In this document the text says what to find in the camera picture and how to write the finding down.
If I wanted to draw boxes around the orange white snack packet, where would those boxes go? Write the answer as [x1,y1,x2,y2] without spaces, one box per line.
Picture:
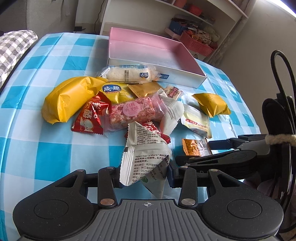
[182,138,212,157]

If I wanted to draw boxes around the pale yellow snack packet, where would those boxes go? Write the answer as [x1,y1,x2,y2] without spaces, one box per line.
[181,104,212,138]

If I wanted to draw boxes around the small yellow snack bag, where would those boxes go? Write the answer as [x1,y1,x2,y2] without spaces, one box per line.
[192,93,231,118]

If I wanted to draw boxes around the white text snack packet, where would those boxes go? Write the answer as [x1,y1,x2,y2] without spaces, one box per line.
[119,121,172,199]

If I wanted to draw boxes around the white pleated snack packet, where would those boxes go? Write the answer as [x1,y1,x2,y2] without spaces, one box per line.
[159,96,185,136]

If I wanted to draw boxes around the red candy packet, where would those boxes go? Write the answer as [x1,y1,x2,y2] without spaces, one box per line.
[71,91,111,135]

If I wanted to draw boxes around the pink peach snack bar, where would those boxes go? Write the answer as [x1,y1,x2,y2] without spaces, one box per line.
[104,93,167,131]

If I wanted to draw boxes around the large yellow snack bag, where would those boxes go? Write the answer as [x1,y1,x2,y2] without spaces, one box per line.
[42,76,107,124]

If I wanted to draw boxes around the yellow blue-label snack packet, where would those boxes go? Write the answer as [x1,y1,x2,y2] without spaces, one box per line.
[100,82,136,104]

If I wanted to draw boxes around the blue white checkered tablecloth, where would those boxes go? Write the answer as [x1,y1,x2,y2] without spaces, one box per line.
[1,33,260,240]

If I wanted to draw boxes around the clear cracker packet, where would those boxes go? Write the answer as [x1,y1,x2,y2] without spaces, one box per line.
[164,85,183,100]

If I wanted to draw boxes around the gold wafer bar packet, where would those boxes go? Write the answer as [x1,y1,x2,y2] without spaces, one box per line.
[127,81,162,98]

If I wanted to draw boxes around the pink shallow cardboard box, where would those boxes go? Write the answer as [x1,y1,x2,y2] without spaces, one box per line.
[107,27,206,88]

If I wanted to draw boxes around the red plastic basket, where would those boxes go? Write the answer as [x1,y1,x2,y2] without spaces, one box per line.
[180,31,214,57]

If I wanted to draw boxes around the white bread roll packet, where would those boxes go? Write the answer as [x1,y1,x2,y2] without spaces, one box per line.
[97,64,162,84]

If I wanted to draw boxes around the white bookshelf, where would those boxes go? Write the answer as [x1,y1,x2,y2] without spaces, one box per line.
[100,1,256,66]

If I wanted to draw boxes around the blue storage bin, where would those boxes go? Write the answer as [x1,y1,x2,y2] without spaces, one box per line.
[169,20,188,35]

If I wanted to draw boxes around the grey white checkered cushion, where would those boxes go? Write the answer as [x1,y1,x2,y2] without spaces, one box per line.
[1,30,38,87]

